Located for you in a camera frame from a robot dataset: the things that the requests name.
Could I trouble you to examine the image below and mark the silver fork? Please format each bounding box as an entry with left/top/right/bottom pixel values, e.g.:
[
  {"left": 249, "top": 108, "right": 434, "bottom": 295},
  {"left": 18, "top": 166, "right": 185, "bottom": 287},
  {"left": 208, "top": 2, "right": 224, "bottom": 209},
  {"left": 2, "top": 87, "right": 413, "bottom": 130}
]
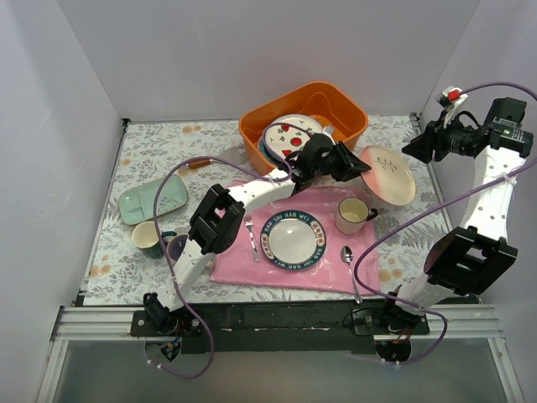
[{"left": 244, "top": 215, "right": 259, "bottom": 262}]

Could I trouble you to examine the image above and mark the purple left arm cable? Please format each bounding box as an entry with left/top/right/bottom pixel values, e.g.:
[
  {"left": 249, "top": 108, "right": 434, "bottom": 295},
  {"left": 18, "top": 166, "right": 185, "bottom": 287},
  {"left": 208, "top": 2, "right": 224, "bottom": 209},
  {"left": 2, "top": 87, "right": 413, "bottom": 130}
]
[{"left": 146, "top": 122, "right": 314, "bottom": 379}]

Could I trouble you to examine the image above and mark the pink bottom plate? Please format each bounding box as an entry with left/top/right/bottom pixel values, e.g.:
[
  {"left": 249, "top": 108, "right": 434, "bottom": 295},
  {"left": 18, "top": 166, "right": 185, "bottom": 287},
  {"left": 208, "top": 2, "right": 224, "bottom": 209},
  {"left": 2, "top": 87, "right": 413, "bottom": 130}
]
[{"left": 359, "top": 145, "right": 416, "bottom": 206}]

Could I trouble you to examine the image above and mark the white watermelon pattern plate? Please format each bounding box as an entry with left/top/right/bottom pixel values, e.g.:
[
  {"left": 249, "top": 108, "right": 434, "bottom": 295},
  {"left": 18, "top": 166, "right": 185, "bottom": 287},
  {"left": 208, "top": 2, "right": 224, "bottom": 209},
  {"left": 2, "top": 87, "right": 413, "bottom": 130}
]
[{"left": 258, "top": 134, "right": 295, "bottom": 165}]

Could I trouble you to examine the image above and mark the green rectangular ceramic plate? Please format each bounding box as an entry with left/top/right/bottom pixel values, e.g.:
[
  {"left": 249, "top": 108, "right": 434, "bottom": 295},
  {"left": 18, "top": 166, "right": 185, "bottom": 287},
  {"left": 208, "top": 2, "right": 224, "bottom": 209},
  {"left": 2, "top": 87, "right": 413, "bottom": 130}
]
[{"left": 118, "top": 174, "right": 188, "bottom": 226}]

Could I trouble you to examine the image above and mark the pink purple ceramic mug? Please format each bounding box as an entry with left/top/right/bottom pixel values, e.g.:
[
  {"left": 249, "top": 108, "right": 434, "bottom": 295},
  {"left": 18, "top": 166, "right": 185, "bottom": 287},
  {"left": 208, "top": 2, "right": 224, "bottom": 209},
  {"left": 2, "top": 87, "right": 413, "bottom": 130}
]
[{"left": 166, "top": 234, "right": 188, "bottom": 267}]

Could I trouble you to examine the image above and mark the beige enamel mug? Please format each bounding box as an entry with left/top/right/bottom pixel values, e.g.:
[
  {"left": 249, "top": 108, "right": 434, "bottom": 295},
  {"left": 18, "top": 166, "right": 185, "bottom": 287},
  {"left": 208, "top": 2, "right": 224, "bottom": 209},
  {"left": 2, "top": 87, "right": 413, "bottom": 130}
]
[{"left": 336, "top": 197, "right": 378, "bottom": 235}]

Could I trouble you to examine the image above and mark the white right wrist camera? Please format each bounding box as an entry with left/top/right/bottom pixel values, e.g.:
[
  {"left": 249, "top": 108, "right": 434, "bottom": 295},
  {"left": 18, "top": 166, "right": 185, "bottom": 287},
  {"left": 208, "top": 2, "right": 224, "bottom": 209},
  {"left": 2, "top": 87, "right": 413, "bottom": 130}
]
[{"left": 436, "top": 86, "right": 468, "bottom": 127}]

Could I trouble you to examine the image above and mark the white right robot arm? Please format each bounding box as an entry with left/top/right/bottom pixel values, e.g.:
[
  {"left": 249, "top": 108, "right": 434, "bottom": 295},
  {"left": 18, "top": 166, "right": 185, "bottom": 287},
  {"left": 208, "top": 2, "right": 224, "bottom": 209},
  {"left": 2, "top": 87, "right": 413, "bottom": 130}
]
[{"left": 379, "top": 97, "right": 533, "bottom": 334}]

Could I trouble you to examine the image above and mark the silver spoon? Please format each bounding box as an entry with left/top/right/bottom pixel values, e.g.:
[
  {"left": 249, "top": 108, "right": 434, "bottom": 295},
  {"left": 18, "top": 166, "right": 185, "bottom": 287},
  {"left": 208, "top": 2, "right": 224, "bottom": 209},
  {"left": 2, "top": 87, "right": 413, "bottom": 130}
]
[{"left": 340, "top": 245, "right": 362, "bottom": 304}]

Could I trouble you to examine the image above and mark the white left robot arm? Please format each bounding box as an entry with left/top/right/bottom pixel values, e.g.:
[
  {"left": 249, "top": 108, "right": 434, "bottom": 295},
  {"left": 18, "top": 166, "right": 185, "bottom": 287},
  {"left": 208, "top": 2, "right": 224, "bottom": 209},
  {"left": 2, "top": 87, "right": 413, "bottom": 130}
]
[{"left": 143, "top": 133, "right": 371, "bottom": 336}]

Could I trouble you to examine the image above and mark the green rimmed white plate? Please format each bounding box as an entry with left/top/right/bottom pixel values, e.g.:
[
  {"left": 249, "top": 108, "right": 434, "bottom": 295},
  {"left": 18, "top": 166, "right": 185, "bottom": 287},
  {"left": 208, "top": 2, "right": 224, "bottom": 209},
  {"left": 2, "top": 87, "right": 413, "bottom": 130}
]
[{"left": 259, "top": 210, "right": 327, "bottom": 271}]

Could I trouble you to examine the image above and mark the orange plastic bin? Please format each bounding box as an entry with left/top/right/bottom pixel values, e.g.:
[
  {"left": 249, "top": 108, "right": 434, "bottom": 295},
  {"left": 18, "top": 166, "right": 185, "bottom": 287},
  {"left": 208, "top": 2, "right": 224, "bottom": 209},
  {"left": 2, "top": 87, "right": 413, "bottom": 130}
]
[{"left": 238, "top": 81, "right": 368, "bottom": 175}]

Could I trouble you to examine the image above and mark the pink satin placemat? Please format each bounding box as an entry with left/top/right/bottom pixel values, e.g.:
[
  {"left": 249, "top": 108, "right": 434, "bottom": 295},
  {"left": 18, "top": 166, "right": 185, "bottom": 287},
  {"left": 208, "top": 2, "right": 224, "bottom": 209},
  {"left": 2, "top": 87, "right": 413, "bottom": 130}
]
[{"left": 211, "top": 186, "right": 375, "bottom": 294}]

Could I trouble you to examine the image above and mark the wooden handled metal spatula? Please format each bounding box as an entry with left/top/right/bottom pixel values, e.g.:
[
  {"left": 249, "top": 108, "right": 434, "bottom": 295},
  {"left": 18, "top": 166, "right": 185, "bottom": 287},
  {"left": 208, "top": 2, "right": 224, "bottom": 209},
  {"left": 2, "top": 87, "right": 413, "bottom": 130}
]
[{"left": 185, "top": 146, "right": 245, "bottom": 170}]

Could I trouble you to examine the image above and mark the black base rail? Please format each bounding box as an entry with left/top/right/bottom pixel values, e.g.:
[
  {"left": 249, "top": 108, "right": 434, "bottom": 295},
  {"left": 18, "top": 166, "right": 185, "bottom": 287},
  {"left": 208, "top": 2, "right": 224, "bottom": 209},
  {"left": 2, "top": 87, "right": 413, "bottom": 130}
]
[{"left": 54, "top": 293, "right": 500, "bottom": 358}]

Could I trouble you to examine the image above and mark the dark green mug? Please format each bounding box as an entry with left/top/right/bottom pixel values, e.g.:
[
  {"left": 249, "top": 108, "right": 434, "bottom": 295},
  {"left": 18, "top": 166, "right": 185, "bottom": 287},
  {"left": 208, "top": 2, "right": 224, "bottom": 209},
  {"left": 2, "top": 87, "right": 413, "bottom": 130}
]
[{"left": 131, "top": 221, "right": 177, "bottom": 259}]

